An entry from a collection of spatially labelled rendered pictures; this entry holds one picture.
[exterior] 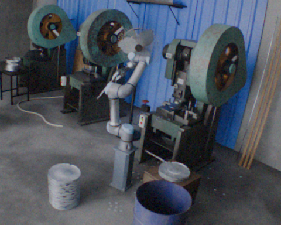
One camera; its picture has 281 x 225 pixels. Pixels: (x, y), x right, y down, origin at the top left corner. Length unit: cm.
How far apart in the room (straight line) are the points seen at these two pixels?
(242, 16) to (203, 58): 164
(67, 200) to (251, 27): 306
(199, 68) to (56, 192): 166
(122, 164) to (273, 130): 217
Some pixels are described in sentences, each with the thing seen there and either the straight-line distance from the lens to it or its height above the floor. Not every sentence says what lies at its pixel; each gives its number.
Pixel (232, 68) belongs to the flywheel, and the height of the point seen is 133.
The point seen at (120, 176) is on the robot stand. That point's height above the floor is 17.
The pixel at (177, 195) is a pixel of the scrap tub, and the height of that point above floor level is 38.
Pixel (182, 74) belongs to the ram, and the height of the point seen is 115.
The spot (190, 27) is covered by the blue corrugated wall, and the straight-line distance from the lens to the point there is 431.
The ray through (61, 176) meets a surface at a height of 32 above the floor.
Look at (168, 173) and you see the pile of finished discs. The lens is 248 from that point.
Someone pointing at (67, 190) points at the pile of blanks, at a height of 23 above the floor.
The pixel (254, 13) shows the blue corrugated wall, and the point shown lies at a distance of 385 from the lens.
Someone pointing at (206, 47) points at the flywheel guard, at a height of 151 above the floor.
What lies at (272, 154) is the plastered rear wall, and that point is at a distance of 399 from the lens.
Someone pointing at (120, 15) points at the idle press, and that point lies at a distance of 389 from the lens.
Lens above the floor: 170
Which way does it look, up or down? 20 degrees down
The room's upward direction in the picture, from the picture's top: 8 degrees clockwise
